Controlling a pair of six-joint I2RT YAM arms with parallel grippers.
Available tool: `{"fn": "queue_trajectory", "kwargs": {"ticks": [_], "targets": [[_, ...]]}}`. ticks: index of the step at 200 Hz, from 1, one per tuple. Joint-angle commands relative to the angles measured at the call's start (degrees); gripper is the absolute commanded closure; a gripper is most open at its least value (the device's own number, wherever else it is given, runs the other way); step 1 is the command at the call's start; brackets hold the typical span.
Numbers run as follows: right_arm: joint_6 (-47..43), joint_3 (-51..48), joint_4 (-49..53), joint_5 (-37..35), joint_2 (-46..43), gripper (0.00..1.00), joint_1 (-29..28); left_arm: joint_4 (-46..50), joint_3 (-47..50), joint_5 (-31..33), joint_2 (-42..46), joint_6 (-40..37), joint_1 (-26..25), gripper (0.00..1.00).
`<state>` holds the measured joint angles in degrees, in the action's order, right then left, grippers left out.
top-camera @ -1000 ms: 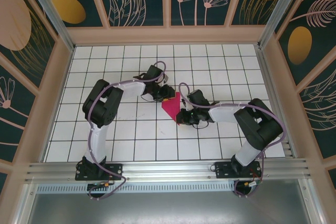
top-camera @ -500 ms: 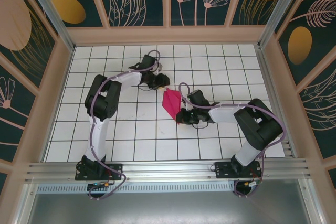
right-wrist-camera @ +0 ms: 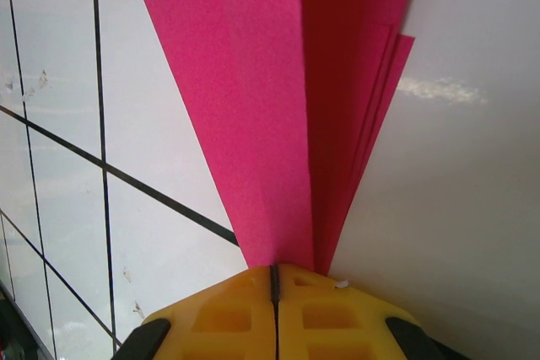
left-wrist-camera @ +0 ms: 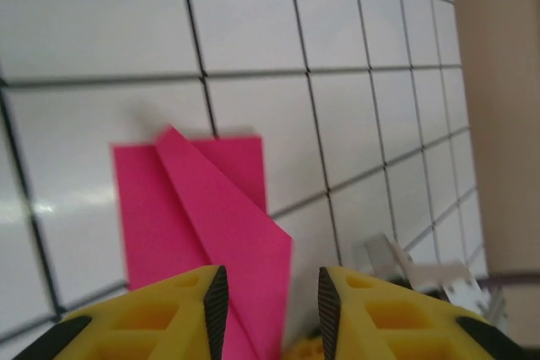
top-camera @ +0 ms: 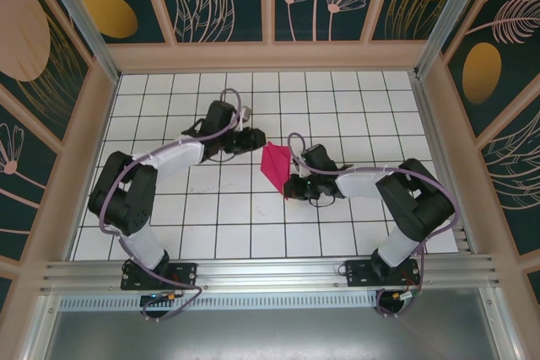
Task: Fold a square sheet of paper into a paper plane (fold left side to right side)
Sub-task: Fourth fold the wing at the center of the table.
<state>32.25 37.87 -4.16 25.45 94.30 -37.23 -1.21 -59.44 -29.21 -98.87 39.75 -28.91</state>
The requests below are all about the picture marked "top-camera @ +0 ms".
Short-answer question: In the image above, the pink paper sheet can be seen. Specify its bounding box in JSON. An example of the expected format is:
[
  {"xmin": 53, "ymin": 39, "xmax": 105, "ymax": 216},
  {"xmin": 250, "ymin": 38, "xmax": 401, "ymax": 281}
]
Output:
[{"xmin": 260, "ymin": 140, "xmax": 293, "ymax": 199}]

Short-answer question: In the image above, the grey metal sheet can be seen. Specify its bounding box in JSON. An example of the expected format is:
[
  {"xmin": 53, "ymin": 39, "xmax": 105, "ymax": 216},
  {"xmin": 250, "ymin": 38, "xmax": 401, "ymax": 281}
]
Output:
[{"xmin": 41, "ymin": 309, "xmax": 499, "ymax": 360}]

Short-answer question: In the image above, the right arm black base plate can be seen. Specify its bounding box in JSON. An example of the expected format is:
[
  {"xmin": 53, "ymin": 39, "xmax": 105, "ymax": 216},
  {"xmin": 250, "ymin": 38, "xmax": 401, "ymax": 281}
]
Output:
[{"xmin": 344, "ymin": 259, "xmax": 421, "ymax": 289}]

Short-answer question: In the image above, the long aluminium mounting rail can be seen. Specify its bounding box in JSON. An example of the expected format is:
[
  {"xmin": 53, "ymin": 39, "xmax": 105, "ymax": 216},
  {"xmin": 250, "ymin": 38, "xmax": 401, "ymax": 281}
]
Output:
[{"xmin": 40, "ymin": 254, "xmax": 501, "ymax": 293}]

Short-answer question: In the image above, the aluminium side rail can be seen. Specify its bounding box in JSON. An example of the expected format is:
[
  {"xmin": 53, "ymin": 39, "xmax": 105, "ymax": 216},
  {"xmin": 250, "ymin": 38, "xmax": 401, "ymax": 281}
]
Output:
[{"xmin": 411, "ymin": 73, "xmax": 476, "ymax": 255}]

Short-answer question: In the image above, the slotted grey cable duct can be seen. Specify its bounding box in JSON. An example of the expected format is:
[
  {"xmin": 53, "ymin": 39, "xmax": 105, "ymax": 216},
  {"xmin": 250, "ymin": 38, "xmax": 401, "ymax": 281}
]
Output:
[{"xmin": 58, "ymin": 294, "xmax": 381, "ymax": 313}]

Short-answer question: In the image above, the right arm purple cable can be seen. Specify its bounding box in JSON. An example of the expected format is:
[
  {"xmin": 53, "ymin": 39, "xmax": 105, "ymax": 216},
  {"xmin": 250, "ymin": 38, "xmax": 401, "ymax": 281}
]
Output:
[{"xmin": 287, "ymin": 132, "xmax": 461, "ymax": 320}]

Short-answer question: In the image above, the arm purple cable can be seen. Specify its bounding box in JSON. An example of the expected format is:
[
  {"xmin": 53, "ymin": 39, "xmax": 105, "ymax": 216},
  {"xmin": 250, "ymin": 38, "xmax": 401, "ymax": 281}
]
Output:
[
  {"xmin": 100, "ymin": 88, "xmax": 245, "ymax": 323},
  {"xmin": 287, "ymin": 132, "xmax": 461, "ymax": 320}
]

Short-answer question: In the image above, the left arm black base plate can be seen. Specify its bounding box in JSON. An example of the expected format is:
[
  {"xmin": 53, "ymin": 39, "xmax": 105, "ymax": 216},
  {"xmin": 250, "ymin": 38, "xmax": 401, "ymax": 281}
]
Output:
[{"xmin": 121, "ymin": 261, "xmax": 198, "ymax": 292}]

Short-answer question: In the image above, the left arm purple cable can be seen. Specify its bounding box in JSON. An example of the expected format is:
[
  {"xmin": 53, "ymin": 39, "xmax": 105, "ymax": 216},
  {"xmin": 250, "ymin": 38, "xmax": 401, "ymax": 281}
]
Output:
[{"xmin": 100, "ymin": 88, "xmax": 245, "ymax": 323}]

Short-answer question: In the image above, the aluminium frame post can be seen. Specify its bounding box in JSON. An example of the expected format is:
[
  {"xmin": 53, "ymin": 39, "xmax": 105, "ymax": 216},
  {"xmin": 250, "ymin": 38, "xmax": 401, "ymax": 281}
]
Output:
[
  {"xmin": 415, "ymin": 0, "xmax": 493, "ymax": 78},
  {"xmin": 33, "ymin": 0, "xmax": 122, "ymax": 83}
]

